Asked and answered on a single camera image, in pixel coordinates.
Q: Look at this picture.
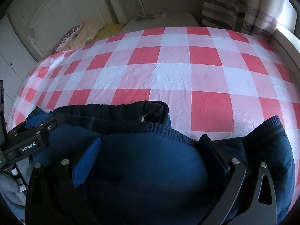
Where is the blue quilted puffer jacket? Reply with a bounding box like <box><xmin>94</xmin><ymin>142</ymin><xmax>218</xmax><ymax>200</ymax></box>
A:
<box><xmin>24</xmin><ymin>100</ymin><xmax>296</xmax><ymax>225</ymax></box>

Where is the grey gloved left hand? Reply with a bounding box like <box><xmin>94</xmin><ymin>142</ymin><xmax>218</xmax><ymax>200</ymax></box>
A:
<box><xmin>0</xmin><ymin>171</ymin><xmax>27</xmax><ymax>223</ymax></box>

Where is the white wardrobe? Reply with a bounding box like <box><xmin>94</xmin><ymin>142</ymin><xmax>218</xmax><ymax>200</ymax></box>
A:
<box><xmin>0</xmin><ymin>15</ymin><xmax>36</xmax><ymax>119</ymax></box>

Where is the floral patterned pillow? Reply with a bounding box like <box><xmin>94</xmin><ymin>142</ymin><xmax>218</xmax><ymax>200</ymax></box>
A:
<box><xmin>52</xmin><ymin>25</ymin><xmax>82</xmax><ymax>54</ymax></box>

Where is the white wooden headboard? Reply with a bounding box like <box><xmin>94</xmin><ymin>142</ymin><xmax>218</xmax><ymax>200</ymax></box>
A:
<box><xmin>8</xmin><ymin>0</ymin><xmax>128</xmax><ymax>61</ymax></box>

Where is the cream textured pillow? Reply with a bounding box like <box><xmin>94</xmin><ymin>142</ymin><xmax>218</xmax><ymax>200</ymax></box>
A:
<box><xmin>66</xmin><ymin>21</ymin><xmax>104</xmax><ymax>50</ymax></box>

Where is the red white checkered bed sheet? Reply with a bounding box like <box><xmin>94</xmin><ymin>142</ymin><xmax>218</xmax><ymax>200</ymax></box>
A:
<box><xmin>5</xmin><ymin>26</ymin><xmax>300</xmax><ymax>141</ymax></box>

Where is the yellow pillow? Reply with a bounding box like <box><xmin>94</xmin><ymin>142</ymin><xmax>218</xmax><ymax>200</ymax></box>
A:
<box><xmin>94</xmin><ymin>23</ymin><xmax>124</xmax><ymax>42</ymax></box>

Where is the white slim desk lamp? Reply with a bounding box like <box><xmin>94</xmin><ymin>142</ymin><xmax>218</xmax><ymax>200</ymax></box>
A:
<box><xmin>136</xmin><ymin>0</ymin><xmax>155</xmax><ymax>22</ymax></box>

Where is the white window sill ledge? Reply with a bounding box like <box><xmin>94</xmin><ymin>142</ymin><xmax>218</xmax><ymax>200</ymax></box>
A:
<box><xmin>271</xmin><ymin>0</ymin><xmax>299</xmax><ymax>85</ymax></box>

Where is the white bedside table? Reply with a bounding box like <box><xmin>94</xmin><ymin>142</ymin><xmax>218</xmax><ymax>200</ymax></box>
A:
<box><xmin>120</xmin><ymin>13</ymin><xmax>199</xmax><ymax>34</ymax></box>

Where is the patterned striped curtain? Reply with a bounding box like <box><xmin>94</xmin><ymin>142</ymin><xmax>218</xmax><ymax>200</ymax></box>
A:
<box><xmin>201</xmin><ymin>0</ymin><xmax>283</xmax><ymax>40</ymax></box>

